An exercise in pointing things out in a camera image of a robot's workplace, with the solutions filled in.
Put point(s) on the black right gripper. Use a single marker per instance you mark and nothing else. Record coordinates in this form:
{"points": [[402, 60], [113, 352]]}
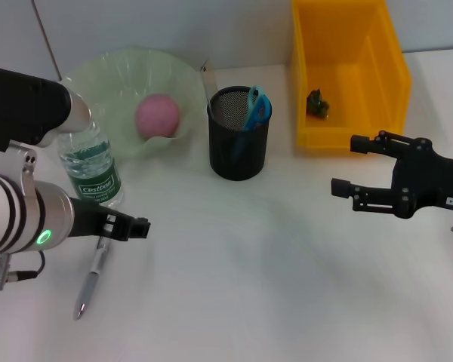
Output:
{"points": [[426, 181]]}

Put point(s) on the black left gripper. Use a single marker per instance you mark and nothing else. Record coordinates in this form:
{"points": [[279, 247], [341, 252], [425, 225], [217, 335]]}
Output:
{"points": [[90, 222]]}

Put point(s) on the silver ballpoint pen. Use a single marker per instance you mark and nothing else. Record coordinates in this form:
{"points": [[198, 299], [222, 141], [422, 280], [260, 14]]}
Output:
{"points": [[90, 279]]}

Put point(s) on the clear green-label water bottle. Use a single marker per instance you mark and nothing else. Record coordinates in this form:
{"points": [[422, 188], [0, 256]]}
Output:
{"points": [[94, 169]]}

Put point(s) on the green plastic wrapper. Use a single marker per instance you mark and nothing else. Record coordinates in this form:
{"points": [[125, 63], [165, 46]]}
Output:
{"points": [[317, 105]]}

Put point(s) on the pink peach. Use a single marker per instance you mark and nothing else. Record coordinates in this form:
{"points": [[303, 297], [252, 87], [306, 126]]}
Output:
{"points": [[156, 113]]}

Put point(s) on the blue scissors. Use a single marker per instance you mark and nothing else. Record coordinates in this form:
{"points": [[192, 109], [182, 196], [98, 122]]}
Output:
{"points": [[256, 109]]}

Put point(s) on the clear plastic ruler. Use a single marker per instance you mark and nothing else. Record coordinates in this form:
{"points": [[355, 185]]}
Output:
{"points": [[209, 83]]}

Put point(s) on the black mesh pen holder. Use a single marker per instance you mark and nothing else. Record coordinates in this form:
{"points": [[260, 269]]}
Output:
{"points": [[226, 158]]}

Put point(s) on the translucent green fruit plate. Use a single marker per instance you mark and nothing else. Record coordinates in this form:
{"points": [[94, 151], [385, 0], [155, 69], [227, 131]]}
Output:
{"points": [[128, 71]]}

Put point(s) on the yellow plastic bin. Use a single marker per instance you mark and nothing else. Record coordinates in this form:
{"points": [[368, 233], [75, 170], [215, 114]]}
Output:
{"points": [[324, 45]]}

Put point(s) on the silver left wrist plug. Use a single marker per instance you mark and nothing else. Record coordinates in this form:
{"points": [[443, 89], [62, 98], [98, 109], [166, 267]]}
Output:
{"points": [[0, 271]]}

